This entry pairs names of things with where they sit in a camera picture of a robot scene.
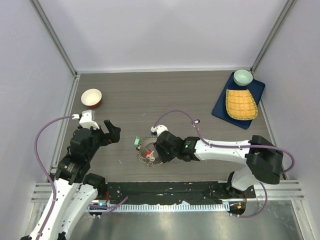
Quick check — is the green key tag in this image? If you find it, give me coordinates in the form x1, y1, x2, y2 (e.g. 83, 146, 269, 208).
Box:
134, 136, 140, 146

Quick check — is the white slotted cable duct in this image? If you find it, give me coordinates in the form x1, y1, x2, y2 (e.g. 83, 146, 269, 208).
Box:
88, 202, 230, 213

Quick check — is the red bowl white inside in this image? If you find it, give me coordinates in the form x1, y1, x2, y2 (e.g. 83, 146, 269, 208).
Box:
80, 88, 103, 109

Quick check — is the yellow woven bamboo plate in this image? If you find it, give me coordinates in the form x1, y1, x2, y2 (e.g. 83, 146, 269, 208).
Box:
225, 89, 258, 121

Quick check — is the black key tag with key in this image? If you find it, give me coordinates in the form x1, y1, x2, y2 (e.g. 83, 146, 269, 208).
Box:
191, 119, 200, 126

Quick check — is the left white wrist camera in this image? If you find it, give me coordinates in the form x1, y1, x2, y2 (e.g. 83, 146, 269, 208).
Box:
72, 110, 100, 130

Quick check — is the red key tag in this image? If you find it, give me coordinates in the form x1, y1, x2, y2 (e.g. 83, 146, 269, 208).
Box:
145, 150, 155, 162

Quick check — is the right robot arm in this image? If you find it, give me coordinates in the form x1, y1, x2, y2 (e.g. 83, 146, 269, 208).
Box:
153, 131, 283, 199

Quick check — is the large silver keyring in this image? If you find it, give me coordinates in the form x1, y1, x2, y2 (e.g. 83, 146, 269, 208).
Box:
136, 136, 163, 167

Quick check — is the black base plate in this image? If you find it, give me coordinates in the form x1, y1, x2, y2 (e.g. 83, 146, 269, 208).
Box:
107, 181, 256, 205

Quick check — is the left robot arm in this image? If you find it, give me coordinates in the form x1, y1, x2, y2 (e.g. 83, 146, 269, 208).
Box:
23, 120, 121, 240

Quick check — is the light green bowl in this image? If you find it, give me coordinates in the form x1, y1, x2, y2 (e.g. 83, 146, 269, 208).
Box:
233, 69, 254, 86

